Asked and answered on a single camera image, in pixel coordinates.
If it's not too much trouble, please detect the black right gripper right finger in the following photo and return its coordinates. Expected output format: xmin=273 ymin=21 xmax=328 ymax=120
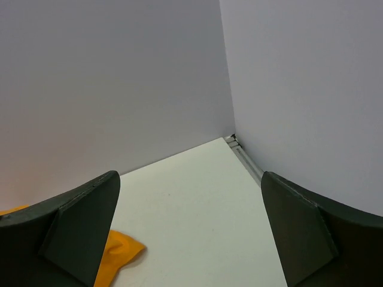
xmin=261 ymin=172 xmax=382 ymax=286

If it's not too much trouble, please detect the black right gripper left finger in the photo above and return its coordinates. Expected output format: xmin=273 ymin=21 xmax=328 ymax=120
xmin=1 ymin=170 xmax=120 ymax=286

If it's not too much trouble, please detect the yellow pillowcase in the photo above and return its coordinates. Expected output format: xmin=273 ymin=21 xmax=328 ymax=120
xmin=1 ymin=206 xmax=145 ymax=286

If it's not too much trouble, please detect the aluminium side rail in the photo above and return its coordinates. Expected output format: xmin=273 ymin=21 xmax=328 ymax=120
xmin=224 ymin=134 xmax=264 ymax=187

